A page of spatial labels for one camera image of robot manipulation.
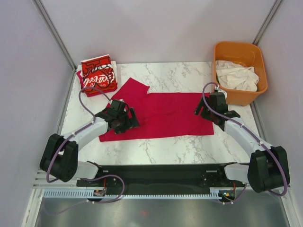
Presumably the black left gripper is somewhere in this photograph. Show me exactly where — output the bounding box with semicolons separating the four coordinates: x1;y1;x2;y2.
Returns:
114;107;140;135

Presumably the crimson red t-shirt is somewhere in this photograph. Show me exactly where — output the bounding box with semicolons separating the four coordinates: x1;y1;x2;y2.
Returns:
99;78;214;142

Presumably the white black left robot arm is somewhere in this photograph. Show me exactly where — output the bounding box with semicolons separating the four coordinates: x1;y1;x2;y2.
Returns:
40;99;140;183

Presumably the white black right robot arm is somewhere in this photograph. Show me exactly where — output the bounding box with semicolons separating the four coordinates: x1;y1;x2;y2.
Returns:
195;92;290;196

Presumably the white crumpled cloth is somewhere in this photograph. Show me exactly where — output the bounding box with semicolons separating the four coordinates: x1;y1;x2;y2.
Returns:
215;61;259;92

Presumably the orange plastic basket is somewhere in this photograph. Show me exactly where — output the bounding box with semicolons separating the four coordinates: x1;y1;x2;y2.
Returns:
212;41;268;106

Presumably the red Coca-Cola folded shirt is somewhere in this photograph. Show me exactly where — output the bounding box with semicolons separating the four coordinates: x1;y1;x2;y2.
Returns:
81;54;118;96

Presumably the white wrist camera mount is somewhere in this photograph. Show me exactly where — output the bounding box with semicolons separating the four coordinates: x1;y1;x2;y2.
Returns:
214;86;228;98

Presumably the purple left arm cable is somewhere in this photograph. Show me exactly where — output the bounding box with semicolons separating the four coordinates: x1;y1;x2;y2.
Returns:
46;87;125;204

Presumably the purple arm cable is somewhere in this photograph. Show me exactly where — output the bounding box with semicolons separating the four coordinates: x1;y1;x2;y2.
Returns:
46;87;125;204
202;82;290;205

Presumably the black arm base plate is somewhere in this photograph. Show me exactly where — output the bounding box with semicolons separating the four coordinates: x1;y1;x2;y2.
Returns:
77;164;244;195

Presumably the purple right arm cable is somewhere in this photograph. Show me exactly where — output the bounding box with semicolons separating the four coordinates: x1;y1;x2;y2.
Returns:
202;82;290;205

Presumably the right aluminium corner post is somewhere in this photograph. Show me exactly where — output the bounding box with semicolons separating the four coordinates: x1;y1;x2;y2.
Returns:
252;0;284;46

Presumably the aluminium corner post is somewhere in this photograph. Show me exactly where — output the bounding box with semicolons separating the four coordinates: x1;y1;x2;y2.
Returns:
32;0;76;71
252;0;284;46

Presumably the aluminium frame rail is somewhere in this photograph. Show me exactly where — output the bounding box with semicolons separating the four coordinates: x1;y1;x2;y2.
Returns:
33;169;292;190

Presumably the white slotted cable duct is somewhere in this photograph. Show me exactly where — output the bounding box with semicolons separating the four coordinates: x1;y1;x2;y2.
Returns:
44;188;237;199

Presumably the left aluminium corner post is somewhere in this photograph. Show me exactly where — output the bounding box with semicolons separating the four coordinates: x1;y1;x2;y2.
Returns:
32;0;76;71

